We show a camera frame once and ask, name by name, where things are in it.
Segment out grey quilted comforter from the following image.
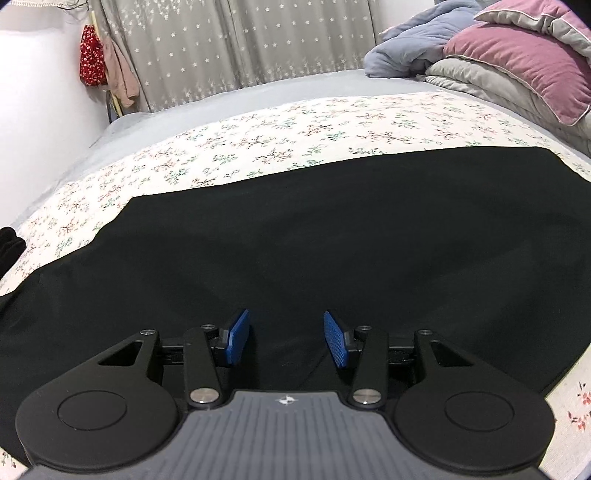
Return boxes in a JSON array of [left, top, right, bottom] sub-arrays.
[[421, 58, 591, 158]]

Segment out floral printed bed cover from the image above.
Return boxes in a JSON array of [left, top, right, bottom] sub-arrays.
[[0, 90, 591, 480]]

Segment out grey star-patterned curtain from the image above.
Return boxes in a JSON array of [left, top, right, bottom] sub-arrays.
[[88, 0, 384, 114]]

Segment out black pants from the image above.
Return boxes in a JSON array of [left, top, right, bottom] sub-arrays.
[[0, 147, 591, 455]]

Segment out dark cloth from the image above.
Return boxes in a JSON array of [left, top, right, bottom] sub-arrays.
[[0, 226, 27, 283]]

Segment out blue blanket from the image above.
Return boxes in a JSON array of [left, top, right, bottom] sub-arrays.
[[364, 0, 485, 78]]

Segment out red floral hanging garment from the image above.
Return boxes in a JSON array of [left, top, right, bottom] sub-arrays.
[[79, 24, 108, 87]]

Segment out pink velvet pillow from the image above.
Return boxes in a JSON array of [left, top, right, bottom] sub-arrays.
[[442, 21, 591, 126]]

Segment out grey bed sheet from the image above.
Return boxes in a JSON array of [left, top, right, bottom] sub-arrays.
[[9, 69, 591, 232]]

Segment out pink and grey pillow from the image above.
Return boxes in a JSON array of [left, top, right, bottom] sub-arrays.
[[473, 0, 591, 54]]

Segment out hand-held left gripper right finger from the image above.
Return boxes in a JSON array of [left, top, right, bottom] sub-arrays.
[[323, 310, 468, 409]]

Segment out pink hanging garment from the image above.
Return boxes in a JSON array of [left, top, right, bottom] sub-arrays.
[[100, 34, 140, 110]]

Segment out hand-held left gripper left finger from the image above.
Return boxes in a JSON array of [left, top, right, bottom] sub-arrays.
[[97, 308, 252, 409]]

